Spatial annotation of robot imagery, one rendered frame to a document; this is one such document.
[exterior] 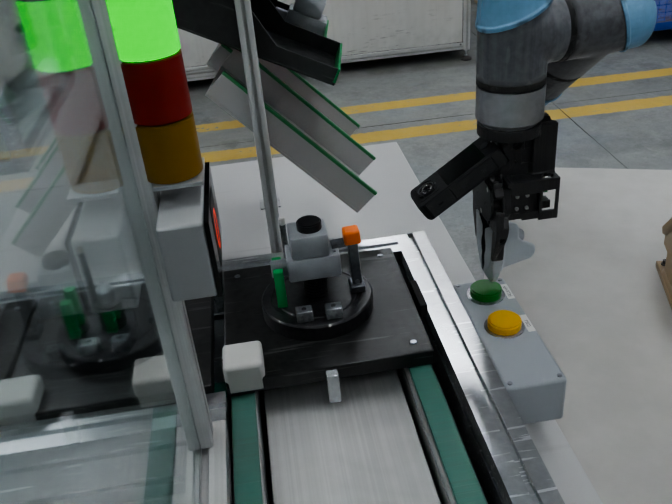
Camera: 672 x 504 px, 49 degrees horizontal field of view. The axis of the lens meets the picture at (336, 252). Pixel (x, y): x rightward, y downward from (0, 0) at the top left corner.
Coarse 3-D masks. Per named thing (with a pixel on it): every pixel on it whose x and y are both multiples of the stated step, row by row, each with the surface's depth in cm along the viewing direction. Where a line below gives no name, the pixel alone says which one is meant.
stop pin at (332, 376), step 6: (330, 372) 83; (336, 372) 83; (330, 378) 82; (336, 378) 83; (330, 384) 83; (336, 384) 83; (330, 390) 83; (336, 390) 84; (330, 396) 84; (336, 396) 84; (330, 402) 84
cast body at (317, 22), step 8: (296, 0) 115; (304, 0) 115; (312, 0) 115; (320, 0) 115; (280, 8) 118; (296, 8) 116; (304, 8) 116; (312, 8) 116; (320, 8) 116; (288, 16) 116; (296, 16) 116; (304, 16) 116; (312, 16) 116; (320, 16) 116; (296, 24) 117; (304, 24) 117; (312, 24) 117; (320, 24) 117; (320, 32) 118
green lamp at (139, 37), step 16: (112, 0) 52; (128, 0) 52; (144, 0) 52; (160, 0) 53; (112, 16) 53; (128, 16) 52; (144, 16) 53; (160, 16) 53; (128, 32) 53; (144, 32) 53; (160, 32) 54; (176, 32) 55; (128, 48) 54; (144, 48) 54; (160, 48) 54; (176, 48) 55
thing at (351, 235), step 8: (344, 232) 88; (352, 232) 88; (336, 240) 89; (344, 240) 88; (352, 240) 88; (360, 240) 88; (352, 248) 89; (352, 256) 90; (352, 264) 90; (352, 272) 91; (360, 272) 91; (352, 280) 91; (360, 280) 92
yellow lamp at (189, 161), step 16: (192, 112) 59; (144, 128) 57; (160, 128) 57; (176, 128) 57; (192, 128) 59; (144, 144) 58; (160, 144) 57; (176, 144) 58; (192, 144) 59; (144, 160) 59; (160, 160) 58; (176, 160) 58; (192, 160) 59; (160, 176) 59; (176, 176) 59; (192, 176) 60
